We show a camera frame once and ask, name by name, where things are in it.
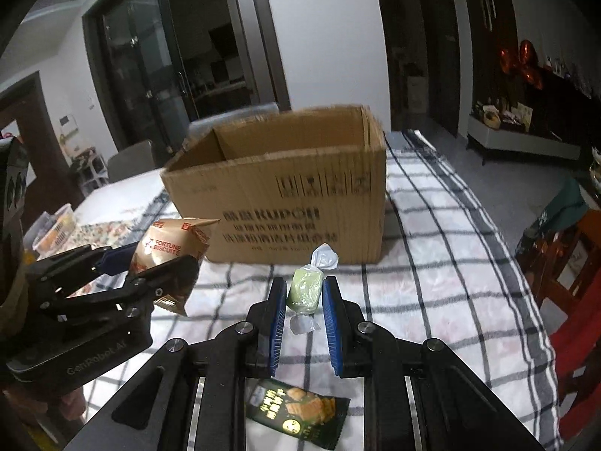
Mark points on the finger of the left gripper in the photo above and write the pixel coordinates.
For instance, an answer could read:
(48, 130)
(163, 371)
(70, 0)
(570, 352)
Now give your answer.
(116, 260)
(164, 274)

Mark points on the grey dining chair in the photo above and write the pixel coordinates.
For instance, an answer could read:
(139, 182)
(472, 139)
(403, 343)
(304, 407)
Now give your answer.
(200, 127)
(134, 160)

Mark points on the dark glass sliding door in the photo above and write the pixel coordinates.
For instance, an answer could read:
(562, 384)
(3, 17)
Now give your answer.
(159, 65)

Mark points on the green candy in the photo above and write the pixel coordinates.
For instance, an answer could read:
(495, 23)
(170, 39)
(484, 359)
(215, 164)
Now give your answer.
(306, 287)

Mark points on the floral patterned placemat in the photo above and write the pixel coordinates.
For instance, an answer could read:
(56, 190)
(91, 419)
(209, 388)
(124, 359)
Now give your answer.
(108, 234)

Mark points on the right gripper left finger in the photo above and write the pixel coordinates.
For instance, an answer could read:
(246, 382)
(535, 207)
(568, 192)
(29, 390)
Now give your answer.
(193, 396)

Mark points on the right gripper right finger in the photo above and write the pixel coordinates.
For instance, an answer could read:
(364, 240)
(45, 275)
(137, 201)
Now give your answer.
(416, 396)

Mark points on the red balloons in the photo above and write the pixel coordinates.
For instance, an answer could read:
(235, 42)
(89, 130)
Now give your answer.
(522, 61)

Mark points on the tan fortune biscuit packet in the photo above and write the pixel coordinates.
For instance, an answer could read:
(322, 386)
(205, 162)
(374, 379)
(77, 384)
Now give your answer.
(180, 243)

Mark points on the white shelf rack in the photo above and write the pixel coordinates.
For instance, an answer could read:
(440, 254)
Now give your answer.
(90, 171)

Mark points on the plastic food container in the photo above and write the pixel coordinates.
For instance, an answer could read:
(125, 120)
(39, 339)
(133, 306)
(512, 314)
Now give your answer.
(50, 231)

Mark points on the green cracker snack packet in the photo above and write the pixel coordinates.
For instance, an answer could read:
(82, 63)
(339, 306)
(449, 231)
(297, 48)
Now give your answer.
(297, 412)

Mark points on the white low tv cabinet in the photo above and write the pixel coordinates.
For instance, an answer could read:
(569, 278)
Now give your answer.
(501, 143)

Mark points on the brown cardboard box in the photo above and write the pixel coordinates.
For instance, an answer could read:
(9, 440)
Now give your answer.
(281, 185)

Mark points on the red wooden chair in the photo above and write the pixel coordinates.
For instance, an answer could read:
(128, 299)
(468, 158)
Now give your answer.
(577, 340)

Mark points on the green cloth on chair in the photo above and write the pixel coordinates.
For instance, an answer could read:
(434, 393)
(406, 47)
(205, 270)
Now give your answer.
(566, 208)

